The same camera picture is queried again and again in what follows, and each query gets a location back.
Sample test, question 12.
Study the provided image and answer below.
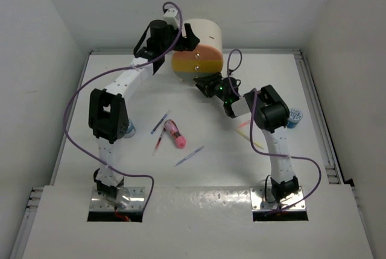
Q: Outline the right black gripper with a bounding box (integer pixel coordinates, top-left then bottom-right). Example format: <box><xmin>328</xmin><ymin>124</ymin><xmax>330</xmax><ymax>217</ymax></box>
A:
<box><xmin>194</xmin><ymin>72</ymin><xmax>228</xmax><ymax>104</ymax></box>

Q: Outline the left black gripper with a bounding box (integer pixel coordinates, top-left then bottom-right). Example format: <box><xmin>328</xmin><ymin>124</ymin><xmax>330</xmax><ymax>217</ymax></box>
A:
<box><xmin>160</xmin><ymin>22</ymin><xmax>199</xmax><ymax>54</ymax></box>

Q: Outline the cream three-drawer storage cabinet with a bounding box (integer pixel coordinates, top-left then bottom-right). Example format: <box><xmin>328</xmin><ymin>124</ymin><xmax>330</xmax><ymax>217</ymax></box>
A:
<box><xmin>171</xmin><ymin>18</ymin><xmax>224</xmax><ymax>82</ymax></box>

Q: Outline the pink glue stick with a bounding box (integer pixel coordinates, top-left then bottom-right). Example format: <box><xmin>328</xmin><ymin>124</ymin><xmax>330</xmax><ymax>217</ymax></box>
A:
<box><xmin>164</xmin><ymin>119</ymin><xmax>186</xmax><ymax>149</ymax></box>

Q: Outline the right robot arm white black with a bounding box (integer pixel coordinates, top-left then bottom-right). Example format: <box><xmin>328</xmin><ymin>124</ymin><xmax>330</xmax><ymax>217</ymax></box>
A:
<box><xmin>194</xmin><ymin>72</ymin><xmax>299</xmax><ymax>202</ymax></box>

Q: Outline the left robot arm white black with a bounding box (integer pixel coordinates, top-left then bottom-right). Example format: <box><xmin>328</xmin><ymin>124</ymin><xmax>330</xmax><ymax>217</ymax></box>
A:
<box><xmin>88</xmin><ymin>19</ymin><xmax>200</xmax><ymax>199</ymax></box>

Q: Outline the pink orange highlighter pen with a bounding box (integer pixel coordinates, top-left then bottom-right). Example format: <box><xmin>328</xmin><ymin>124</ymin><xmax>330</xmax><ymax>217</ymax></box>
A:
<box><xmin>238</xmin><ymin>120</ymin><xmax>250</xmax><ymax>128</ymax></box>

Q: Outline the blue pen lower centre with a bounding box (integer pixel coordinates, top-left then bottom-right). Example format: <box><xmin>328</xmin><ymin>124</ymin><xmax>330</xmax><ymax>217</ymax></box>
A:
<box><xmin>174</xmin><ymin>146</ymin><xmax>204</xmax><ymax>167</ymax></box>

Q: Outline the blue pen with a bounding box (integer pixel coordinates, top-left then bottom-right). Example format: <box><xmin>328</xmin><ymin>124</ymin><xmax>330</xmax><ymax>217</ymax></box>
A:
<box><xmin>174</xmin><ymin>146</ymin><xmax>204</xmax><ymax>167</ymax></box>
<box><xmin>151</xmin><ymin>110</ymin><xmax>171</xmax><ymax>134</ymax></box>

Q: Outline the blue pen upper left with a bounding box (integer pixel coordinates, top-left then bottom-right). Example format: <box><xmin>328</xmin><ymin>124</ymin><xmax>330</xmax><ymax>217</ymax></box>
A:
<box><xmin>151</xmin><ymin>110</ymin><xmax>171</xmax><ymax>134</ymax></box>

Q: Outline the red pen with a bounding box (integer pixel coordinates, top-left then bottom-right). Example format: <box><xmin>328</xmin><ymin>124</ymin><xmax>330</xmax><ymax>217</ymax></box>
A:
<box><xmin>152</xmin><ymin>128</ymin><xmax>165</xmax><ymax>156</ymax></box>

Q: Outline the yellow highlighter pen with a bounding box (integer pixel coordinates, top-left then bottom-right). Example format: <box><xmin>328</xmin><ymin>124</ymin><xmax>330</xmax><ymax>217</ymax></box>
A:
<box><xmin>236</xmin><ymin>129</ymin><xmax>264</xmax><ymax>150</ymax></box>

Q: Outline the blue tape roll left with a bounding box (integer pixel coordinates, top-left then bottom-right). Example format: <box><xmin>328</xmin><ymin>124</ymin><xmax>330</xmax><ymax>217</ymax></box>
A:
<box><xmin>124</xmin><ymin>119</ymin><xmax>136</xmax><ymax>138</ymax></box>

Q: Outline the blue tape roll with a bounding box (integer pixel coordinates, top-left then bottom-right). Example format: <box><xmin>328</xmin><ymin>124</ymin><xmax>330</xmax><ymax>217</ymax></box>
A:
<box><xmin>124</xmin><ymin>119</ymin><xmax>136</xmax><ymax>138</ymax></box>
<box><xmin>287</xmin><ymin>108</ymin><xmax>303</xmax><ymax>129</ymax></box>

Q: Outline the blue tape roll right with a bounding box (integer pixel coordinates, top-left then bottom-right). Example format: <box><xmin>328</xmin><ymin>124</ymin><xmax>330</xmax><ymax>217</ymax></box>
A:
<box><xmin>287</xmin><ymin>108</ymin><xmax>303</xmax><ymax>129</ymax></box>

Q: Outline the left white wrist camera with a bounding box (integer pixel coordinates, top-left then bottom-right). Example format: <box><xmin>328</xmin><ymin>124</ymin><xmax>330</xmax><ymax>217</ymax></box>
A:
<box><xmin>163</xmin><ymin>8</ymin><xmax>180</xmax><ymax>29</ymax></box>

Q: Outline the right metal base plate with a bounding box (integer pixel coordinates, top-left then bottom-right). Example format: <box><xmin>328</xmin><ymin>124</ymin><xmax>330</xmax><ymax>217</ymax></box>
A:
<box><xmin>250</xmin><ymin>186</ymin><xmax>306</xmax><ymax>213</ymax></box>

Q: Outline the metal base plate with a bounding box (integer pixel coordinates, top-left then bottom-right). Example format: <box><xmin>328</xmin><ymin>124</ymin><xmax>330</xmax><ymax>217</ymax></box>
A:
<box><xmin>250</xmin><ymin>186</ymin><xmax>306</xmax><ymax>213</ymax></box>
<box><xmin>89</xmin><ymin>187</ymin><xmax>145</xmax><ymax>212</ymax></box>

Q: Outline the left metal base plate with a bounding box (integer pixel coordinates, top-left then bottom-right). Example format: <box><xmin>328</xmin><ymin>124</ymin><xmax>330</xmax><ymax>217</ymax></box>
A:
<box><xmin>89</xmin><ymin>187</ymin><xmax>145</xmax><ymax>212</ymax></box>

